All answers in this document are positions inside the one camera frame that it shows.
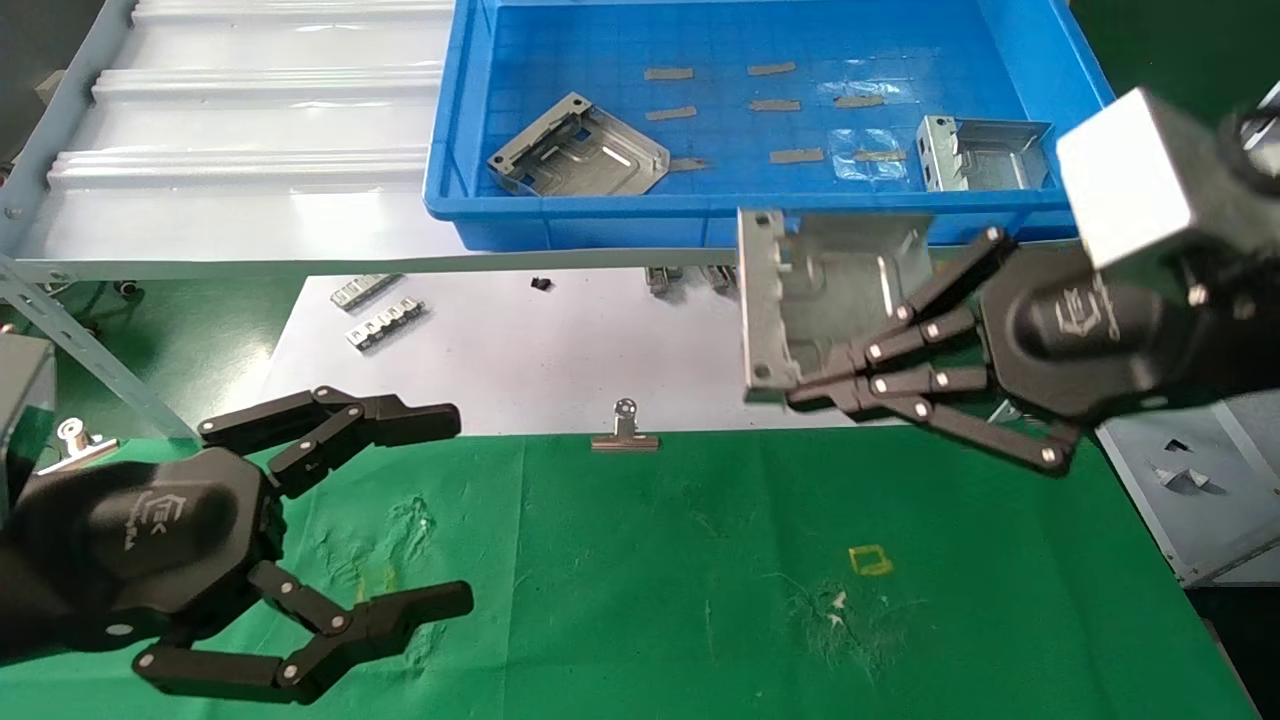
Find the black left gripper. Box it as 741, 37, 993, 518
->
15, 385, 475, 704

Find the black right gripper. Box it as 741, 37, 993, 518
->
785, 226, 1203, 476

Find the notched sheet metal bracket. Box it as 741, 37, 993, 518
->
737, 207, 936, 406
487, 92, 670, 198

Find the clear plastic film piece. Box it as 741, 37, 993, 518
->
828, 128, 906, 183

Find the silver binder clip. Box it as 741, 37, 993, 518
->
590, 397, 661, 453
35, 418, 119, 476

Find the grey metal side plate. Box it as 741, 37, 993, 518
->
1095, 395, 1280, 589

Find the grey perforated shelf upright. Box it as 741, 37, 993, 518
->
988, 78, 1280, 426
0, 258, 196, 441

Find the blue plastic bin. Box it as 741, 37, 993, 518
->
422, 0, 1121, 251

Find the white corrugated shelf panel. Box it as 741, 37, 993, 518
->
20, 0, 461, 263

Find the folded box-shaped metal bracket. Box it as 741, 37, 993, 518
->
917, 115, 1054, 193

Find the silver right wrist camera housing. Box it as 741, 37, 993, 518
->
1057, 87, 1251, 271

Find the grey left wrist camera housing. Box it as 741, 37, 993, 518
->
0, 335, 58, 511

